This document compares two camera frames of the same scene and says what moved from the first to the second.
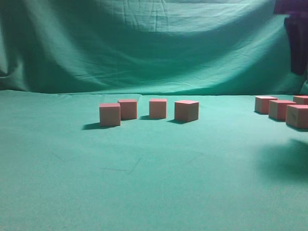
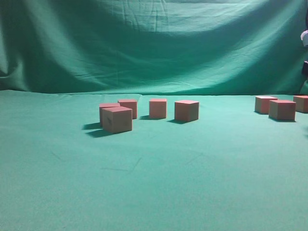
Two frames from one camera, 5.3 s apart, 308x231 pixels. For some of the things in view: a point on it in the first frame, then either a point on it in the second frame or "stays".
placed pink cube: x=128 y=109 stays
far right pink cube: x=301 y=99 stays
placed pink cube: x=186 y=110 stays
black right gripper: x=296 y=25 to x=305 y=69
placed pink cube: x=158 y=108 stays
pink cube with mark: x=297 y=115 to x=117 y=119
